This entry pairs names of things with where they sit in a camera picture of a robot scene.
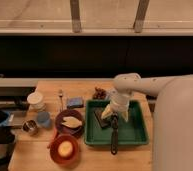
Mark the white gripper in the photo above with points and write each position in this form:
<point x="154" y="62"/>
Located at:
<point x="118" y="103"/>

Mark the green plastic tray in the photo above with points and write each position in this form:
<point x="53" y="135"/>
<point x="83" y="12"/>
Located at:
<point x="131" y="132"/>

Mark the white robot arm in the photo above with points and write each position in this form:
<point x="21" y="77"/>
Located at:
<point x="172" y="144"/>

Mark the dark brown block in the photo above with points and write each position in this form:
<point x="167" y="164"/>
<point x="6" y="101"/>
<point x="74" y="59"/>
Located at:
<point x="102" y="122"/>

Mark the brown grape bunch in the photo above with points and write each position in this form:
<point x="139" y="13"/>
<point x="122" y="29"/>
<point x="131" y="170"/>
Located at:
<point x="99" y="94"/>

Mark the blue sponge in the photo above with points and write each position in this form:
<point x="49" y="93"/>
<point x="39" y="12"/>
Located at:
<point x="75" y="102"/>

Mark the pale food slices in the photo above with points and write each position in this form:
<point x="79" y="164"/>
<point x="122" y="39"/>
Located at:
<point x="71" y="122"/>

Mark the dark purple plate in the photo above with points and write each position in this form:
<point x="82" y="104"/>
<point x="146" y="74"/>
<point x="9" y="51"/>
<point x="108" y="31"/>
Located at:
<point x="77" y="132"/>

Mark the metal fork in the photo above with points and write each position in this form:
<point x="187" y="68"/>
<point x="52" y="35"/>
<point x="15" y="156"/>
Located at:
<point x="60" y="94"/>

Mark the yellow round food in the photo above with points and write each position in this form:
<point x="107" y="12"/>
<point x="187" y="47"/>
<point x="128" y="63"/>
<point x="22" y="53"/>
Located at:
<point x="65" y="149"/>

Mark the red bowl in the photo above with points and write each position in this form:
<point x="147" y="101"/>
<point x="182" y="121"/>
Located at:
<point x="54" y="150"/>

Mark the blue plastic cup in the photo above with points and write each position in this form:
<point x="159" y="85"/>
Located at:
<point x="43" y="119"/>

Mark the white cup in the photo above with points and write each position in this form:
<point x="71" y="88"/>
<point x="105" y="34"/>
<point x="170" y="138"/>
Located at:
<point x="35" y="99"/>

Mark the small metal cup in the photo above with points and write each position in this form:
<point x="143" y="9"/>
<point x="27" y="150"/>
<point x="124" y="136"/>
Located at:
<point x="30" y="127"/>

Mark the blue cloth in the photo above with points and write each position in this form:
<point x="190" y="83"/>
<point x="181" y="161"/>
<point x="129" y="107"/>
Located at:
<point x="7" y="121"/>

